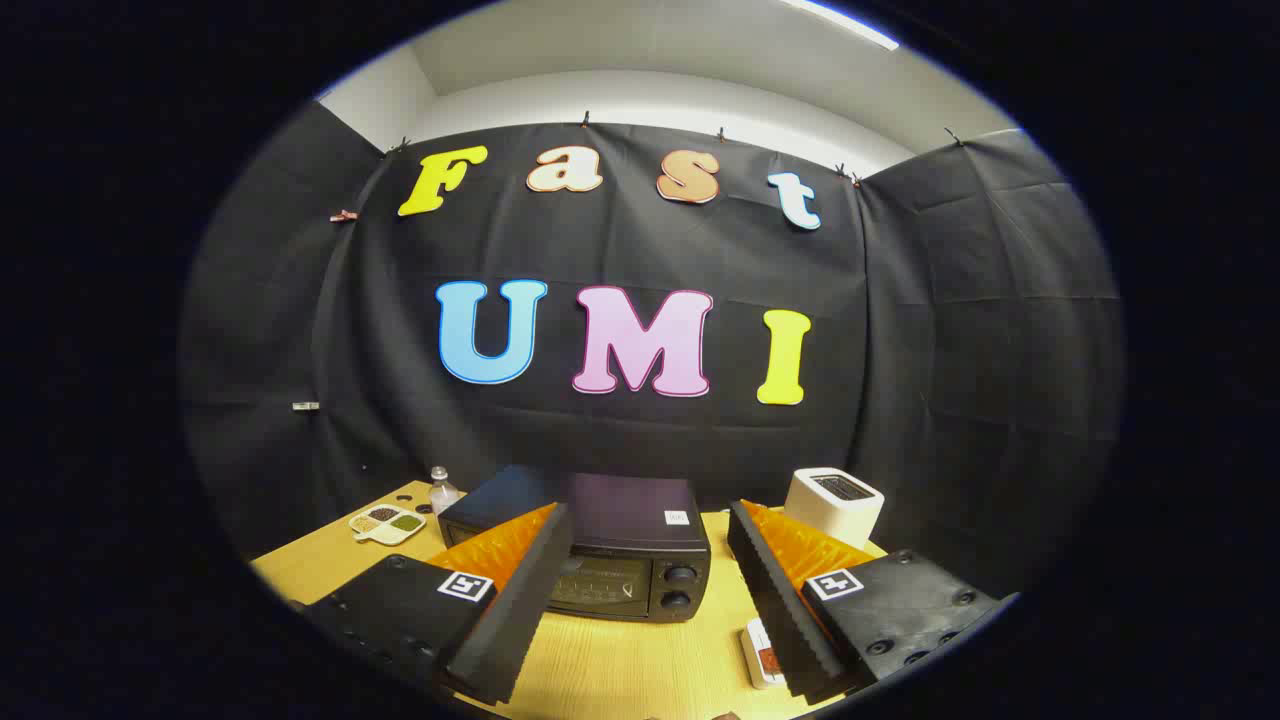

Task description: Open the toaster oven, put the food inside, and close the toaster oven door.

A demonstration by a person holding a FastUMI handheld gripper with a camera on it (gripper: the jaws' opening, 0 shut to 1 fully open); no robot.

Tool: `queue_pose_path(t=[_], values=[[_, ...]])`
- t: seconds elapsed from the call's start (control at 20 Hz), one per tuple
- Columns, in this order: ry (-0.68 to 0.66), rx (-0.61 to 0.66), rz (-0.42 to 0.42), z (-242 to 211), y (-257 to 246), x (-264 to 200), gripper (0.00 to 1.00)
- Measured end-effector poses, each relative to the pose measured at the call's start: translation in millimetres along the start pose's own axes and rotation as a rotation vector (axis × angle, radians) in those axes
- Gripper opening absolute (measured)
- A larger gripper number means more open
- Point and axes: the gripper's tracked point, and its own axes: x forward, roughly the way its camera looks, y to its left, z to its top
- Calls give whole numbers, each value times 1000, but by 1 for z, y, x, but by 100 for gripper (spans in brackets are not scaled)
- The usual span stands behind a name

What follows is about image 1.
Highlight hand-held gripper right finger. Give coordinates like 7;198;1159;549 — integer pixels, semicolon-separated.
727;499;1004;705

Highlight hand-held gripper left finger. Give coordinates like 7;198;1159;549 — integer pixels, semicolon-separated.
300;503;575;707

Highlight black toaster oven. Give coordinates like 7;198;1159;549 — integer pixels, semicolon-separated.
437;465;712;623

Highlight white toaster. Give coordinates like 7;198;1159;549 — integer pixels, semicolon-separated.
783;467;886;552

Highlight white rectangular tray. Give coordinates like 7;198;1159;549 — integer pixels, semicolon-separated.
742;617;791;691

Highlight white divided spice dish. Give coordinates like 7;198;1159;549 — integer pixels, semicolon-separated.
348;504;428;546

